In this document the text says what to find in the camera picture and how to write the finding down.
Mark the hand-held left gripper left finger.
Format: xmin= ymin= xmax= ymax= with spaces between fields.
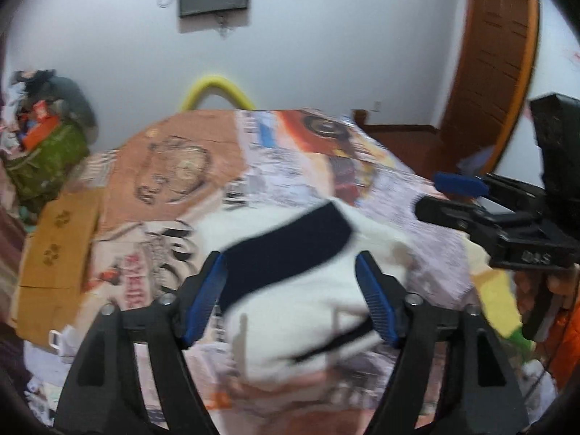
xmin=53 ymin=250 xmax=228 ymax=435

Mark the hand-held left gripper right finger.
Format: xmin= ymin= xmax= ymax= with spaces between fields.
xmin=354 ymin=250 xmax=531 ymax=435

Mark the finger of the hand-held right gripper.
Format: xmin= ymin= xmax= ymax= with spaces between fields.
xmin=414 ymin=194 xmax=492 ymax=237
xmin=432 ymin=171 xmax=501 ymax=200

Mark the white and navy striped sweater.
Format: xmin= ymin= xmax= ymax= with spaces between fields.
xmin=195 ymin=199 xmax=418 ymax=387

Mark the person's right forearm orange sleeve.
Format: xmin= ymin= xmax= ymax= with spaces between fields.
xmin=543 ymin=299 xmax=580 ymax=393

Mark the person's right hand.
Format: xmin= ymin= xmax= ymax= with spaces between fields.
xmin=546 ymin=266 xmax=580 ymax=311

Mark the light blue cloth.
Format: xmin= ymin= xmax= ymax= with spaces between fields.
xmin=457 ymin=144 xmax=496 ymax=178

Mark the wooden door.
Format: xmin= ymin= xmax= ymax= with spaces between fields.
xmin=436 ymin=0 xmax=541 ymax=178

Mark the printed blanket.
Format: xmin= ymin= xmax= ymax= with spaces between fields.
xmin=13 ymin=108 xmax=474 ymax=431

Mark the yellow paw print blanket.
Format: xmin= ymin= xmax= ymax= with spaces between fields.
xmin=13 ymin=188 xmax=108 ymax=341

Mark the pink striped curtain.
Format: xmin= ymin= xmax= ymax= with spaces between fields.
xmin=0 ymin=167 xmax=29 ymax=327

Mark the green patterned bag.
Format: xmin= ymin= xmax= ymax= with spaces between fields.
xmin=4 ymin=122 xmax=92 ymax=213

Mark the grey plush toy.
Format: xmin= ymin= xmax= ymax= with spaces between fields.
xmin=20 ymin=70 xmax=99 ymax=137

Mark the wooden bed frame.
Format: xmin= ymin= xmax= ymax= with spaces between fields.
xmin=352 ymin=109 xmax=439 ymax=136

